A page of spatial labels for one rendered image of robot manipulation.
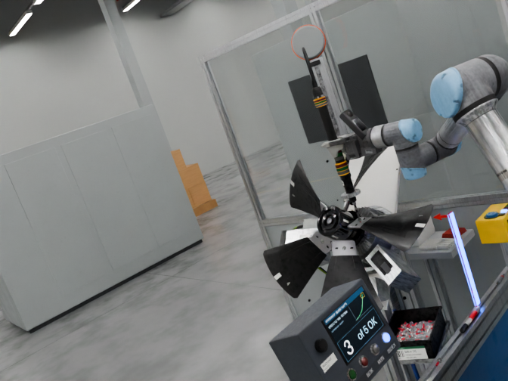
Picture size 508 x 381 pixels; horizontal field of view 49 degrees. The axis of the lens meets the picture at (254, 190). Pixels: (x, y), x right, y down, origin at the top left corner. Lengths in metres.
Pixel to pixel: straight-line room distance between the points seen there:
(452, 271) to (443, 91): 1.48
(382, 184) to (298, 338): 1.24
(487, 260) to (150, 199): 5.51
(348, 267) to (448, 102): 0.78
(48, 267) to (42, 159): 1.29
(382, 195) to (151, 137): 5.65
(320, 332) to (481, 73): 0.76
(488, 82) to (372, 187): 0.96
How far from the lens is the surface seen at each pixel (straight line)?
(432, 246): 2.53
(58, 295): 7.19
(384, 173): 2.36
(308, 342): 1.22
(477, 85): 1.51
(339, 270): 2.03
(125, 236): 7.44
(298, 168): 2.29
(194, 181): 10.21
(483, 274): 2.80
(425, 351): 1.85
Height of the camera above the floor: 1.76
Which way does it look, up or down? 10 degrees down
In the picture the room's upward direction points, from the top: 20 degrees counter-clockwise
